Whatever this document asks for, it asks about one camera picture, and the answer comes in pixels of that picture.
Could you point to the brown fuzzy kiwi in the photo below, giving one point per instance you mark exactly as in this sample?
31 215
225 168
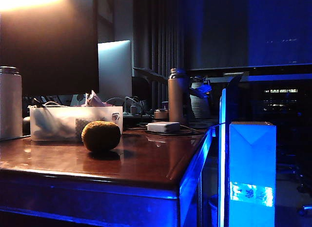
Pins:
101 135

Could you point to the translucent plastic storage box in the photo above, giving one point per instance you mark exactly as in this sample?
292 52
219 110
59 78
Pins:
56 122

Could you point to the round metal bottle lid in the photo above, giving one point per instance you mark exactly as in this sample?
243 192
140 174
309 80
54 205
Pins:
161 114

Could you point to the white power adapter brick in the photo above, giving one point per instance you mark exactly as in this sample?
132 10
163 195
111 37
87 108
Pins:
162 127

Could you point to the metallic thermos bottle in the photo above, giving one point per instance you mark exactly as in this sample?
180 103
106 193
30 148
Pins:
176 100

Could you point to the ribbed white humidifier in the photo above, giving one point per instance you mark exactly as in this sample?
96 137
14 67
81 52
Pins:
200 107

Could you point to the blue clip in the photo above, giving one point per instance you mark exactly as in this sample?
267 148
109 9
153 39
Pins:
201 91

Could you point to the silver monitor back panel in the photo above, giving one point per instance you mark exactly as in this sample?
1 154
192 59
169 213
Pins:
114 68

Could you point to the purple tissue pack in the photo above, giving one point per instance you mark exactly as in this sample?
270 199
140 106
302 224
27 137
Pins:
93 100

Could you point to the tall upright board panel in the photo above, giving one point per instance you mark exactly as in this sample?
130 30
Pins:
223 151

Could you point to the cardboard carton with tape label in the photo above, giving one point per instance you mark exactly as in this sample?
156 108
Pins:
252 163

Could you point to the large black monitor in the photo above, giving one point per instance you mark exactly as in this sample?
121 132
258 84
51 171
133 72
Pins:
48 53

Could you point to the white bottle with steel neck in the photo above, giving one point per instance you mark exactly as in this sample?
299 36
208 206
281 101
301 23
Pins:
10 102

